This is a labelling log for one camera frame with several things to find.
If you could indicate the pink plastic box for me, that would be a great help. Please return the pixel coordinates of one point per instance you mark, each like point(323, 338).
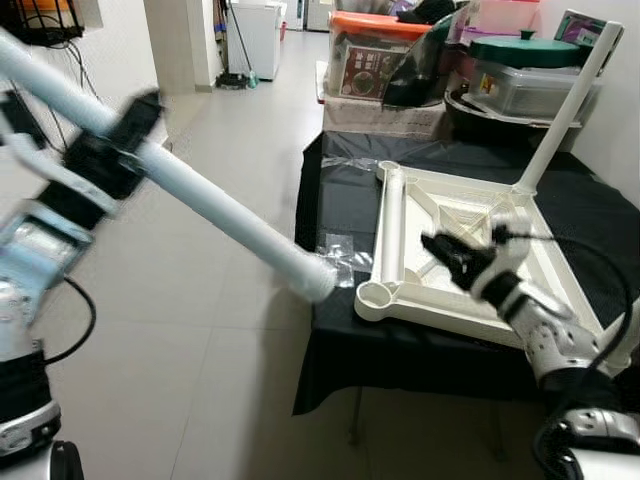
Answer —
point(500, 15)

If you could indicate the white plastic children table top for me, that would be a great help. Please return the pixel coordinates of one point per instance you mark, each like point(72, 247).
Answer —
point(440, 215)

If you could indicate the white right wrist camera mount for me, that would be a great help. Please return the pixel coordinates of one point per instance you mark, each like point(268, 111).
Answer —
point(512, 240)

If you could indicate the black round basin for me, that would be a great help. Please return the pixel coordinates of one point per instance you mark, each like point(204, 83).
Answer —
point(500, 125)

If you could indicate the clear tape strip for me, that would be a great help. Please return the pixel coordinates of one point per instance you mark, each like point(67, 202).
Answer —
point(350, 162)

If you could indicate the floor mop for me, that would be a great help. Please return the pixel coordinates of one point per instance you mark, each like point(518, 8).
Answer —
point(233, 80)

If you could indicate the white plastic table leg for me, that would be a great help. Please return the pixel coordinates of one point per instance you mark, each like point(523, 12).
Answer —
point(570, 110)
point(220, 215)
point(625, 325)
point(393, 230)

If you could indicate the clear plastic container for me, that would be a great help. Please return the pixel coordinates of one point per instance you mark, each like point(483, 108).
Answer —
point(530, 90)

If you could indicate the orange lidded storage box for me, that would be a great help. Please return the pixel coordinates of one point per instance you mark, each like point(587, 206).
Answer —
point(365, 60)

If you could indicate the crumpled clear tape patch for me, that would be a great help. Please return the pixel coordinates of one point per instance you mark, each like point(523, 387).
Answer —
point(345, 255)

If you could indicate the green round lid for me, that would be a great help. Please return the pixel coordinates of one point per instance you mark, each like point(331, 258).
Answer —
point(520, 52)

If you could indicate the beige patterned box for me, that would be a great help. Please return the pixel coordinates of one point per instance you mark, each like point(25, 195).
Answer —
point(380, 118)

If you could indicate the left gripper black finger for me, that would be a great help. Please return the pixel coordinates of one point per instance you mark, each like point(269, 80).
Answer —
point(138, 118)

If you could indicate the small grey framed screen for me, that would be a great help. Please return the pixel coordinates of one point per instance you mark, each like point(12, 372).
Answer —
point(580, 28)

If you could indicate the black basket with items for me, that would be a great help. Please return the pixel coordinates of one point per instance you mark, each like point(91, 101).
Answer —
point(40, 20)

